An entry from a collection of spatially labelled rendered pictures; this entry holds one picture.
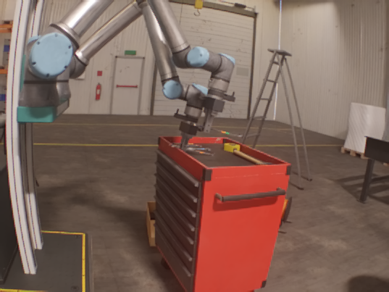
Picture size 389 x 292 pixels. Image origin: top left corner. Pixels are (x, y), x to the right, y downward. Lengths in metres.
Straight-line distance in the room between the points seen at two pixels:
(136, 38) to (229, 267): 10.70
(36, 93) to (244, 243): 1.20
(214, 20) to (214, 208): 11.67
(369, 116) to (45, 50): 7.46
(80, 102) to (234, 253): 10.33
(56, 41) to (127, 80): 10.62
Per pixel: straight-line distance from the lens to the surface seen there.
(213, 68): 1.37
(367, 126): 7.85
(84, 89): 11.50
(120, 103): 11.59
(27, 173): 1.69
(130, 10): 1.75
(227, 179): 1.40
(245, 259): 1.68
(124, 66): 11.57
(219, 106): 1.37
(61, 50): 1.01
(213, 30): 12.73
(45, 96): 1.18
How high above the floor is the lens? 1.29
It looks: 10 degrees down
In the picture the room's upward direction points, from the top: 5 degrees clockwise
